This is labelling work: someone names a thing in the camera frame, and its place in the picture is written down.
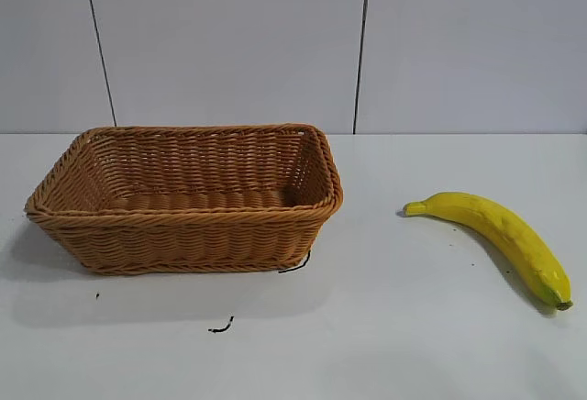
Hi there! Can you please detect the yellow banana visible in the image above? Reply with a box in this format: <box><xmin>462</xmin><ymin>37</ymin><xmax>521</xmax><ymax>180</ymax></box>
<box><xmin>403</xmin><ymin>191</ymin><xmax>574</xmax><ymax>313</ymax></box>

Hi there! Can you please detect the brown woven wicker basket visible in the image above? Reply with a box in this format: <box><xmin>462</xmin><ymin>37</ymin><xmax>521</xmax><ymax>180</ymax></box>
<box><xmin>24</xmin><ymin>121</ymin><xmax>345</xmax><ymax>276</ymax></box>

